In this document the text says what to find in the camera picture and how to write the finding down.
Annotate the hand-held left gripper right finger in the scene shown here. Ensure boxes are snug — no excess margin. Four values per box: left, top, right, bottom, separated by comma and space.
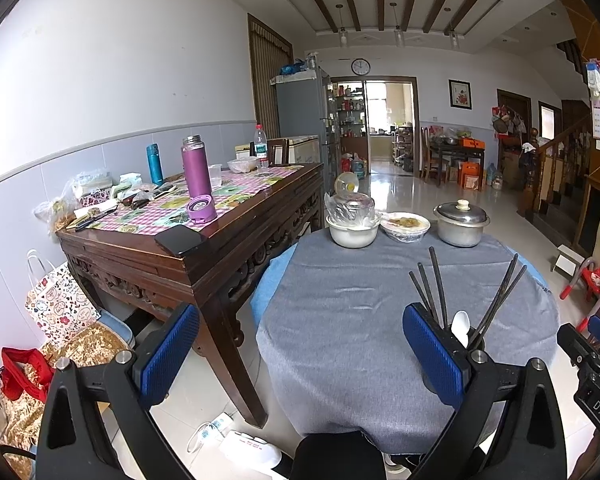
402, 302, 568, 480

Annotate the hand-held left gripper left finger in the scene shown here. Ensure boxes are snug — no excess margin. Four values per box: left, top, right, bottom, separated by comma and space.
37, 302, 201, 480

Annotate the white spoon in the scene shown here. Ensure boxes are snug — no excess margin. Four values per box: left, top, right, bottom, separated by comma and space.
451, 310, 471, 348

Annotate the bundle of dark chopsticks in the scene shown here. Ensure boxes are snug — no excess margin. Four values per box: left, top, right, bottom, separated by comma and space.
409, 246, 528, 351

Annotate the red child chair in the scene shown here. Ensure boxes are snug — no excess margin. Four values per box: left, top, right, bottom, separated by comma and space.
560, 244, 600, 311

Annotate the gold patterned cloth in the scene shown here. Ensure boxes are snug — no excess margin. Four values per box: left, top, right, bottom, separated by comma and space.
0, 322, 133, 461

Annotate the white step stool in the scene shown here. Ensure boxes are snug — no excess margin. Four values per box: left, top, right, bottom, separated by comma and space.
551, 244, 587, 277

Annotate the white power strip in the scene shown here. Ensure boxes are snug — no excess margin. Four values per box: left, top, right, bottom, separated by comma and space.
189, 412, 237, 456

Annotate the carved wooden sideboard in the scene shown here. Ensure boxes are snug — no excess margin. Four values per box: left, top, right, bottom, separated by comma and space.
55, 162, 326, 428

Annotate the grey tablecloth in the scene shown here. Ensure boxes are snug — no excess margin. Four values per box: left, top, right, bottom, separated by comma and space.
255, 227, 561, 441

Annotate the black smartphone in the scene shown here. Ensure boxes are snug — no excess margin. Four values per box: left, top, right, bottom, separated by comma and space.
154, 225, 207, 256

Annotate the patterned gift bag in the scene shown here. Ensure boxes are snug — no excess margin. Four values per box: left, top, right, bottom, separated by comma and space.
25, 250, 101, 348

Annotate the aluminium pot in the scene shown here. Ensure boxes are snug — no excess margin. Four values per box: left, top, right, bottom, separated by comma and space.
436, 217, 488, 248

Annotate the white appliance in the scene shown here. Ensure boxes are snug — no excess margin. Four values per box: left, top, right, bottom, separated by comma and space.
215, 430, 283, 472

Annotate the wrapped bowl of food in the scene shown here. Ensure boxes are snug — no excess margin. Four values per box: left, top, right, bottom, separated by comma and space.
380, 211, 431, 243

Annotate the white bowl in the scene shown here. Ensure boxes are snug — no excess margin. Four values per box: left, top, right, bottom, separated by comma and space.
326, 215, 381, 249

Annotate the metal pot lid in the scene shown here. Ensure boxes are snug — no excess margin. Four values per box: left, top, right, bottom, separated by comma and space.
433, 200, 491, 227

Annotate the red bag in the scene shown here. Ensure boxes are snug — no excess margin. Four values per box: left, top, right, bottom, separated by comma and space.
0, 347, 56, 401

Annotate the purple thermos cap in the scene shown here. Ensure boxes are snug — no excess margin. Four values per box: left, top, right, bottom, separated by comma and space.
186, 195, 219, 224

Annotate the wooden stair railing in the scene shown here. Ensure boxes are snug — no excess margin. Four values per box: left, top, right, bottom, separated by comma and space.
517, 127, 593, 221

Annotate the orange carton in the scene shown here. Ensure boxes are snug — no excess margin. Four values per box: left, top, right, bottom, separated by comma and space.
457, 161, 483, 191

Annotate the pink checked table cover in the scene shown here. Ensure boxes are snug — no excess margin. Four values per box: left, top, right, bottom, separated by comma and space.
67, 164, 308, 237

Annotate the purple thermos bottle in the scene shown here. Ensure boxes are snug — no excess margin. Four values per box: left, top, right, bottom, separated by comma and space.
181, 135, 213, 200

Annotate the blue thermos bottle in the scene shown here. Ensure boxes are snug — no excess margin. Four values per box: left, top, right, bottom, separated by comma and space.
146, 143, 164, 186

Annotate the small round fan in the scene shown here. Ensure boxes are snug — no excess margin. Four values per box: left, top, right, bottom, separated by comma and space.
334, 171, 359, 198

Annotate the dark wooden dining table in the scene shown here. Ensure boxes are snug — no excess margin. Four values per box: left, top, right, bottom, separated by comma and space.
428, 140, 486, 188

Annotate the clear food container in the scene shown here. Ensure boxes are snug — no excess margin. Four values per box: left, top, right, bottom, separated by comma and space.
227, 156, 259, 175

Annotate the red-capped water bottle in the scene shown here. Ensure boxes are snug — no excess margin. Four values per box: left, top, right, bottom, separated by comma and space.
254, 124, 270, 168

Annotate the dark wooden chair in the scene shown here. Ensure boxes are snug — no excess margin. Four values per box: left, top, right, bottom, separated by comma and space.
250, 137, 290, 166

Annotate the white chest freezer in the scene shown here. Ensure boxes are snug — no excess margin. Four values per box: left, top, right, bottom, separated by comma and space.
235, 134, 321, 165

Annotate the glass display cabinet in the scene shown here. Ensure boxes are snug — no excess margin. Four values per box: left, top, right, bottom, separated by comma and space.
330, 80, 368, 161

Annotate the framed picture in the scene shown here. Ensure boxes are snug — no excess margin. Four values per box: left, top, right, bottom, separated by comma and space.
448, 79, 473, 110

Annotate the grey refrigerator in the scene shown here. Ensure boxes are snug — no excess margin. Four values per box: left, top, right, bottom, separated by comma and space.
275, 67, 333, 191

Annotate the brown door curtain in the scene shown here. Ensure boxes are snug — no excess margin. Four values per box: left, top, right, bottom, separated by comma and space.
247, 13, 295, 141

